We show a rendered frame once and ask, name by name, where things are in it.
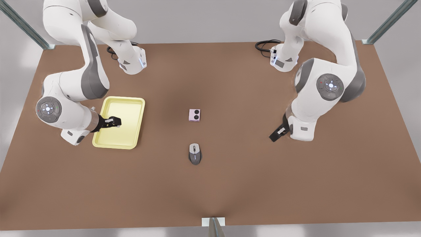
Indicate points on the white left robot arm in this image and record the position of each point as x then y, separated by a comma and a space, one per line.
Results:
329, 65

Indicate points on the pale yellow tray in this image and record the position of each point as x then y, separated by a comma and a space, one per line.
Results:
128, 112

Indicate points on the silver frame post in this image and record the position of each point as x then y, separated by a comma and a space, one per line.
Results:
215, 227
389, 21
26, 26

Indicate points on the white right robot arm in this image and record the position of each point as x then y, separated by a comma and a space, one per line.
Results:
65, 82

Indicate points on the pink box with black circles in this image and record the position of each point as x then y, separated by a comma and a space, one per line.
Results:
194, 115

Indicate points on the grey computer mouse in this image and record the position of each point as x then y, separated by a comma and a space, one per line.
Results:
195, 153

